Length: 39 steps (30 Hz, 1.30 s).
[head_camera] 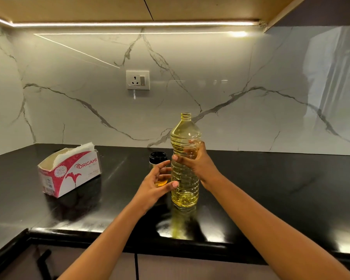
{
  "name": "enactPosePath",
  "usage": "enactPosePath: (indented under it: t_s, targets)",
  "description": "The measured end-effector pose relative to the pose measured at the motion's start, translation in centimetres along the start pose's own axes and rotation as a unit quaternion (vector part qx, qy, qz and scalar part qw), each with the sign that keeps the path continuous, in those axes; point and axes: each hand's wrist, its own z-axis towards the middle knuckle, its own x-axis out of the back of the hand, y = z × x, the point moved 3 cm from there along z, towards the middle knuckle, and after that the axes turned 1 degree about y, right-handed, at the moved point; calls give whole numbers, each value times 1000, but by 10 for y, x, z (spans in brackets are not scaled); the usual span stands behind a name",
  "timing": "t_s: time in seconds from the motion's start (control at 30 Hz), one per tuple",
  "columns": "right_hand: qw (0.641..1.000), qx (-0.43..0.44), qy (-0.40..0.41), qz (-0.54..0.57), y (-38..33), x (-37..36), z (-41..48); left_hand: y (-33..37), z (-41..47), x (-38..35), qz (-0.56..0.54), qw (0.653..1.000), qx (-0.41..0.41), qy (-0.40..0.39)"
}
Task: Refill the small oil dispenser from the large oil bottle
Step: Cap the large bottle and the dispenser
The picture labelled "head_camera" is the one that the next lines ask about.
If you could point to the person's right hand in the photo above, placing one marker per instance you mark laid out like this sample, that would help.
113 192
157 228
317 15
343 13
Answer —
202 167

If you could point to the person's left hand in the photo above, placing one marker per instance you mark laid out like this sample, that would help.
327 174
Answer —
150 189

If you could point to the small glass oil bottle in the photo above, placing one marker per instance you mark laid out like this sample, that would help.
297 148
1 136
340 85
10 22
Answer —
158 158

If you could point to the large clear plastic oil bottle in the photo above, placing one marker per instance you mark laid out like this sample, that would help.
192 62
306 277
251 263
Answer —
185 134

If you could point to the person's left forearm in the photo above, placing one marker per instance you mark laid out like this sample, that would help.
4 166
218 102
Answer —
105 250

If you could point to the person's right forearm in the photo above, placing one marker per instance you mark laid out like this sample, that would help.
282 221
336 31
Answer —
268 236

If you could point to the black stone countertop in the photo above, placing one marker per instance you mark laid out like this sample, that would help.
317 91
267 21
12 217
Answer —
280 186

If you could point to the red and white tissue box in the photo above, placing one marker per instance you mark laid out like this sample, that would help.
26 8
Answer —
75 177

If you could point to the stack of white tissues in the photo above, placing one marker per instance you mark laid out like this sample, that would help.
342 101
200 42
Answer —
73 153

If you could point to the brown base cabinet door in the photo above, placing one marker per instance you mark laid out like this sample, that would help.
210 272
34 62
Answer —
75 259
192 269

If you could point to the LED strip light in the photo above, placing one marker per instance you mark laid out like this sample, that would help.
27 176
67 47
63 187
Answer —
119 24

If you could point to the white wall socket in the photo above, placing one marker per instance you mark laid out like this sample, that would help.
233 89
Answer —
137 80

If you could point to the wall cabinet body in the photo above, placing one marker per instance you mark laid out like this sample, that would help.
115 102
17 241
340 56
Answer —
134 8

